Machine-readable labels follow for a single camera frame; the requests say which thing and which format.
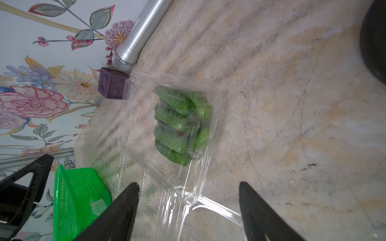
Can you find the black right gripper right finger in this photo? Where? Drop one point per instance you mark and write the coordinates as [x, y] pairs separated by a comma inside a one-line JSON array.
[[261, 222]]

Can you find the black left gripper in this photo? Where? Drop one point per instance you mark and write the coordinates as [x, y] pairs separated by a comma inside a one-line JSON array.
[[20, 194]]

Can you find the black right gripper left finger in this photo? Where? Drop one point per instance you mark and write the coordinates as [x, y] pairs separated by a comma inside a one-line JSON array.
[[116, 223]]

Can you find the clear pepper clamshell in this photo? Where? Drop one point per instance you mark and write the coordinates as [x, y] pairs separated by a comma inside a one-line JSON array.
[[164, 217], [168, 124]]

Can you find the green plastic basket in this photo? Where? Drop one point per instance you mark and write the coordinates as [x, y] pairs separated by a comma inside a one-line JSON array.
[[80, 197]]

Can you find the purple foam microphone cube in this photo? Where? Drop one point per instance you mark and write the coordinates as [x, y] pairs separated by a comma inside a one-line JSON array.
[[111, 83]]

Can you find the black microphone stand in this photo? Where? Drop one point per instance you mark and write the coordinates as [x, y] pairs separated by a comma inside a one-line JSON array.
[[372, 40]]

